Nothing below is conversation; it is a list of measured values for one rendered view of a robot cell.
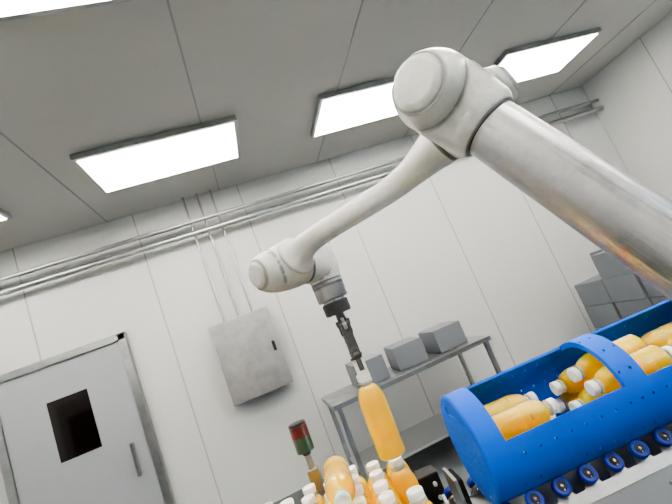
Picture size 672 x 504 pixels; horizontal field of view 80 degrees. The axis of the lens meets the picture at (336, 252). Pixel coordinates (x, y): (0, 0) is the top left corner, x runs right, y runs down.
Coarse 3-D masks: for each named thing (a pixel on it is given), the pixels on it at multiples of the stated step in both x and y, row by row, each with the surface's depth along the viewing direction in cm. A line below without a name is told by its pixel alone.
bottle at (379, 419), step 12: (360, 384) 107; (372, 384) 107; (360, 396) 106; (372, 396) 105; (384, 396) 107; (372, 408) 104; (384, 408) 105; (372, 420) 104; (384, 420) 104; (372, 432) 104; (384, 432) 103; (396, 432) 104; (384, 444) 103; (396, 444) 103; (384, 456) 103; (396, 456) 102
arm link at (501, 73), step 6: (492, 66) 77; (498, 66) 77; (492, 72) 76; (498, 72) 75; (504, 72) 75; (498, 78) 75; (504, 78) 75; (510, 78) 76; (510, 84) 75; (516, 84) 76; (510, 90) 76; (516, 90) 76; (516, 96) 78; (456, 156) 86
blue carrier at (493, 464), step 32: (640, 320) 127; (576, 352) 125; (608, 352) 105; (480, 384) 117; (512, 384) 123; (544, 384) 125; (640, 384) 99; (448, 416) 113; (480, 416) 99; (576, 416) 97; (608, 416) 97; (640, 416) 98; (480, 448) 95; (512, 448) 95; (544, 448) 95; (576, 448) 96; (608, 448) 99; (480, 480) 105; (512, 480) 94; (544, 480) 98
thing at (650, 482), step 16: (624, 448) 109; (656, 448) 103; (592, 464) 107; (576, 480) 103; (640, 480) 97; (656, 480) 97; (480, 496) 113; (544, 496) 102; (608, 496) 96; (624, 496) 96; (640, 496) 95; (656, 496) 95
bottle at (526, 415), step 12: (516, 408) 104; (528, 408) 103; (540, 408) 103; (552, 408) 104; (504, 420) 102; (516, 420) 101; (528, 420) 101; (540, 420) 101; (504, 432) 100; (516, 432) 101
